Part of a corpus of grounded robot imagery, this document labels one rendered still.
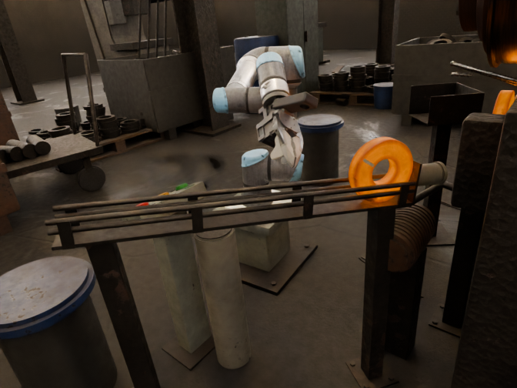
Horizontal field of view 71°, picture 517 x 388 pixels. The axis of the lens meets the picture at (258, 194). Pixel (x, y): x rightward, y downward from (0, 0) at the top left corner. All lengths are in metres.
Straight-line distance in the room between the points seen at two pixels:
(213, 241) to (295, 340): 0.57
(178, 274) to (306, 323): 0.54
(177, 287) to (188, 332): 0.20
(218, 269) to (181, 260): 0.17
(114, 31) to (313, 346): 5.78
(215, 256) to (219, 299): 0.15
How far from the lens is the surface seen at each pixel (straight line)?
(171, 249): 1.17
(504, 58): 1.16
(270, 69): 1.01
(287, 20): 4.65
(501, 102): 1.22
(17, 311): 1.18
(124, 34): 6.61
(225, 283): 1.12
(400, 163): 0.93
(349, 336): 1.45
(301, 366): 1.36
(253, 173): 1.54
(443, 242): 2.00
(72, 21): 13.48
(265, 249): 1.63
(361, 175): 0.88
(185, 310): 1.31
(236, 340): 1.28
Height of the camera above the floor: 1.05
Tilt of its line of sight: 25 degrees down
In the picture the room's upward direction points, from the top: 6 degrees counter-clockwise
